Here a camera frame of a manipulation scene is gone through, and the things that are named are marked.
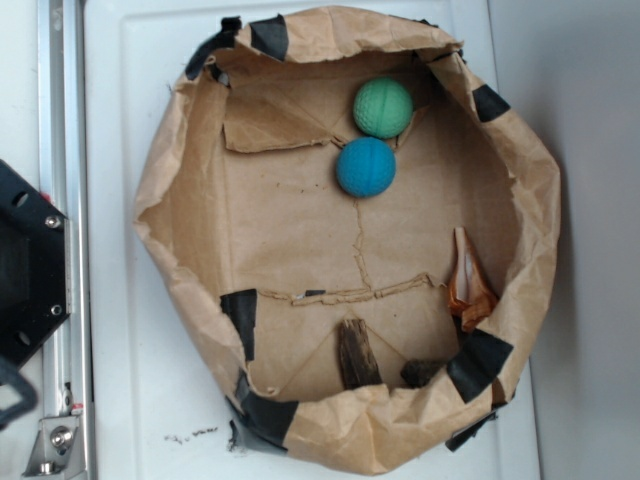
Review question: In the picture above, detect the blue dimpled ball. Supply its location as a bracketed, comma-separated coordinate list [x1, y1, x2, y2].
[335, 137, 396, 198]

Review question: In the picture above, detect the green dimpled ball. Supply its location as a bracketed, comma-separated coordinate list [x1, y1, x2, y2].
[353, 78, 413, 139]

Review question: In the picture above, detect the brown paper bag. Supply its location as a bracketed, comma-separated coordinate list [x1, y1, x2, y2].
[134, 6, 560, 475]

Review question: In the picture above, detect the long brown wood piece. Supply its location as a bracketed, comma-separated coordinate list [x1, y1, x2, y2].
[338, 318, 383, 390]

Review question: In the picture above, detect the small dark wood chunk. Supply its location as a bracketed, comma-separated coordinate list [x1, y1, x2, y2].
[400, 359, 446, 389]

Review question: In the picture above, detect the white plastic tray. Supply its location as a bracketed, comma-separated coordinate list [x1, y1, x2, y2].
[84, 1, 539, 479]

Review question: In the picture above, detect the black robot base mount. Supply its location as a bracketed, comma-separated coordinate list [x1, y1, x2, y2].
[1, 162, 69, 368]

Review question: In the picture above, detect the aluminium frame rail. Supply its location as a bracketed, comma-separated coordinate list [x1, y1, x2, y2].
[36, 1, 98, 479]

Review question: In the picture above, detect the metal corner bracket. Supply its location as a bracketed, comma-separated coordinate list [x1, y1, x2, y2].
[21, 416, 80, 479]

